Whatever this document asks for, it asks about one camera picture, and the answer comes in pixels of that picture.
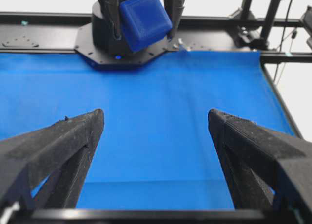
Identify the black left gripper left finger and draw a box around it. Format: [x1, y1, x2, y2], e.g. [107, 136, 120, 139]
[0, 109, 104, 224]

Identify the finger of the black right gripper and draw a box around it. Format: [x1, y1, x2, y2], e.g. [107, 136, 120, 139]
[164, 0, 185, 40]
[98, 0, 122, 40]

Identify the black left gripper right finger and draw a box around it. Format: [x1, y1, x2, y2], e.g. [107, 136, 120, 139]
[208, 109, 312, 224]

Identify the blue block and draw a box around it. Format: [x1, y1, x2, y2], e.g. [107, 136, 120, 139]
[119, 0, 172, 52]

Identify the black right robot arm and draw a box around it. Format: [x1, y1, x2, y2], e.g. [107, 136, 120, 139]
[75, 0, 185, 66]

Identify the blue table cloth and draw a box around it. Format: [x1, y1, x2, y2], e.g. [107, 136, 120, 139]
[0, 52, 294, 210]

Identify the black aluminium table frame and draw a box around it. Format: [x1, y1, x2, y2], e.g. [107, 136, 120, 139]
[0, 12, 312, 139]

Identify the black hanging cable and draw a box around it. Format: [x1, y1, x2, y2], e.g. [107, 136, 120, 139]
[273, 0, 298, 85]

